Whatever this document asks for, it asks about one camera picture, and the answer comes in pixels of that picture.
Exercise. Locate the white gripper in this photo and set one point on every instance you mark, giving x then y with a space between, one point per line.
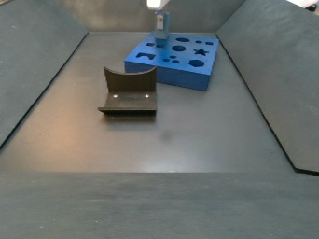
158 5

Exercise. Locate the blue foam shape-sorter block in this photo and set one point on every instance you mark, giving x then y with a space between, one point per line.
183 57

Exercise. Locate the black curved holder bracket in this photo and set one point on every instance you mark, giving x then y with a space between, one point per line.
131 92

